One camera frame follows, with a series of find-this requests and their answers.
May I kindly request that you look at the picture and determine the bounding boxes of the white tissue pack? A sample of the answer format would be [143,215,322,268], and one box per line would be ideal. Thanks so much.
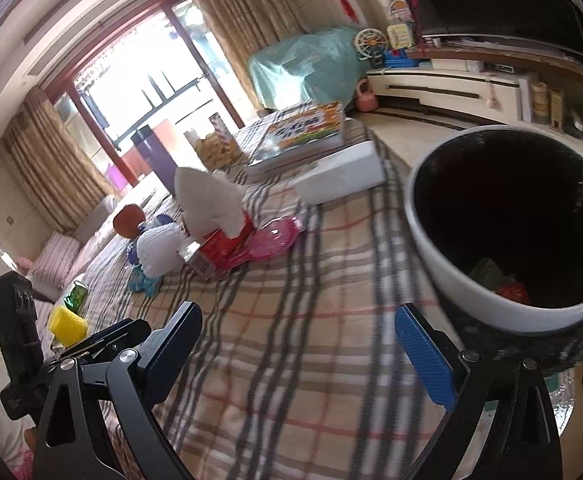
[293,141,386,205]

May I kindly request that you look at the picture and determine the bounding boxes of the red snack bag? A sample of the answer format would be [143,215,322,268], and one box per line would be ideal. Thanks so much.
[178,212,256,281]

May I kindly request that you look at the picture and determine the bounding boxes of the toy telephone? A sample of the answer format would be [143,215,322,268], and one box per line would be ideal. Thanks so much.
[387,23,415,50]

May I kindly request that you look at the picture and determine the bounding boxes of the clear jar of biscuits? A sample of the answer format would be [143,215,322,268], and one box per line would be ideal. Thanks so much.
[185,113,244,171]

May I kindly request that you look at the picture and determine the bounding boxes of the pink toy kettlebell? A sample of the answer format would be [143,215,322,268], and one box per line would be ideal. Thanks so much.
[355,78,379,113]

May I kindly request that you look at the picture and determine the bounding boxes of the white tv cabinet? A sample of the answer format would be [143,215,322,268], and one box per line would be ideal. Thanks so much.
[366,67,523,122]

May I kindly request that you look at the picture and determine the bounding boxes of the white trash bin black liner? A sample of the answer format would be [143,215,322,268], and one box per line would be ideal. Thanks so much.
[404,126,583,374]

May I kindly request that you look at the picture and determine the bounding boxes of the white plastic shopping bag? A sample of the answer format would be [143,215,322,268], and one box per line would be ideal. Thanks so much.
[174,167,246,240]

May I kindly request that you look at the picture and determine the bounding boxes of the toy ferris wheel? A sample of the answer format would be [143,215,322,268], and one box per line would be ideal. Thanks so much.
[354,28,388,68]

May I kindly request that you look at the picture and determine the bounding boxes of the right beige curtain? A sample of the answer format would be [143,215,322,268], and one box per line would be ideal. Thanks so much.
[192,0,303,110]

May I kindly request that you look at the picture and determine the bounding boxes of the left beige curtain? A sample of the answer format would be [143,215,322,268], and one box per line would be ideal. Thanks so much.
[0,87,114,234]

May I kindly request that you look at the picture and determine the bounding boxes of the striped pink cushion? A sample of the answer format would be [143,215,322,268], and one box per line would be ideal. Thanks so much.
[30,232,81,287]

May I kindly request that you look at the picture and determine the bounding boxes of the teal covered armchair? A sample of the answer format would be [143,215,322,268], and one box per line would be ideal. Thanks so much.
[248,26,371,110]

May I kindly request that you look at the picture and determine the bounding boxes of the beige curtain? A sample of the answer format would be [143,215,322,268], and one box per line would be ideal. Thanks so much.
[192,0,303,110]
[0,87,114,234]

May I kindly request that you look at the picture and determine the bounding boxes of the plaid tablecloth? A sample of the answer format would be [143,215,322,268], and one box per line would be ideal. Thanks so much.
[82,142,444,479]

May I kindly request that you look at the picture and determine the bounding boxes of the blue clear plastic bag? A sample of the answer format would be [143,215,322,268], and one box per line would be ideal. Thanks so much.
[126,213,175,266]

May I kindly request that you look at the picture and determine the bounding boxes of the green snack wrapper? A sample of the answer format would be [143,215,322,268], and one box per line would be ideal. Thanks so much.
[64,280,88,314]

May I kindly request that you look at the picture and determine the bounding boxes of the orange children's book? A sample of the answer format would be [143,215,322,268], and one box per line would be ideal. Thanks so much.
[244,101,346,178]

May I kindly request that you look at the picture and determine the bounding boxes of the purple thermos bottle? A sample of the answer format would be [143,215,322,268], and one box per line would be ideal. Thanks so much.
[132,126,177,195]

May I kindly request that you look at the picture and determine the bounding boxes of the pink sofa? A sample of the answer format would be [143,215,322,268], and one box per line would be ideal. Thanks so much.
[26,195,120,301]

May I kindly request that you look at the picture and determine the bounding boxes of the teal snack packet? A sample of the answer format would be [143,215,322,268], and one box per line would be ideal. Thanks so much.
[128,266,162,298]

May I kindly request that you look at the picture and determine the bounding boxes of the red apple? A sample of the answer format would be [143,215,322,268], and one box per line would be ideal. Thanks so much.
[112,204,146,240]

